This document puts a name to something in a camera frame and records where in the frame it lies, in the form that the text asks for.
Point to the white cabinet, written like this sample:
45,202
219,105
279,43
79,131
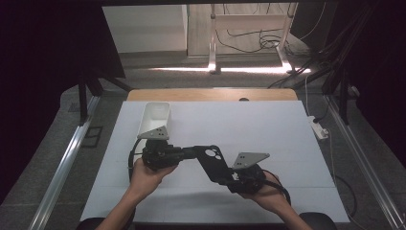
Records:
145,28

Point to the black table grommet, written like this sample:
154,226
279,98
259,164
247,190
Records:
243,99

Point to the dark curtain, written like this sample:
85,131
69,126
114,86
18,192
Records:
383,64
48,64

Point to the black phone case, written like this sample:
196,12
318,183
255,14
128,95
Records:
214,164

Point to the person's left leg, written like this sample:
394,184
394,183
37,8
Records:
89,224

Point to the black metal stand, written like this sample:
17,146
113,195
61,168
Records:
343,96
83,96

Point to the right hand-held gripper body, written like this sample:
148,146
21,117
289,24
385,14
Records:
249,179

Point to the aluminium rail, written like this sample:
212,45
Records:
364,159
63,163

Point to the white cover board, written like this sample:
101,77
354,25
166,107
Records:
242,127

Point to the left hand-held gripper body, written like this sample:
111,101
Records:
158,153

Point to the person's left hand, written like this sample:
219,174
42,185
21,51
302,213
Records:
148,179

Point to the person's right hand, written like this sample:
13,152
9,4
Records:
271,195

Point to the white plastic storage bin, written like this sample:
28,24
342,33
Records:
156,113

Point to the wooden table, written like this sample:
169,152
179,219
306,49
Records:
210,95

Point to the white metal frame stand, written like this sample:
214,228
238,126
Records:
212,48

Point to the person's leg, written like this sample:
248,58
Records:
319,221
89,224

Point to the person's right leg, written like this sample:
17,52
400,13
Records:
319,221

